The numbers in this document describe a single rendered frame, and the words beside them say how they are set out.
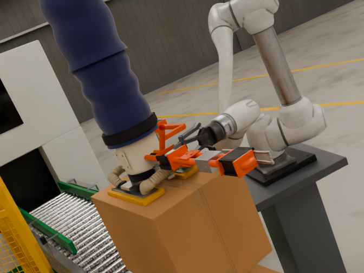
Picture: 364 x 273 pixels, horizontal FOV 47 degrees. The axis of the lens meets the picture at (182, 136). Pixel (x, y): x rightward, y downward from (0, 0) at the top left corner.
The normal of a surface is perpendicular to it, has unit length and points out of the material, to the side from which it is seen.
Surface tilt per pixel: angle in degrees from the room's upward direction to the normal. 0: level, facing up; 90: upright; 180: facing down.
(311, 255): 90
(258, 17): 98
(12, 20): 90
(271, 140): 86
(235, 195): 89
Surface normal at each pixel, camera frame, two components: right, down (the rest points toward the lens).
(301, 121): -0.14, 0.31
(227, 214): 0.53, 0.00
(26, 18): 0.26, 0.15
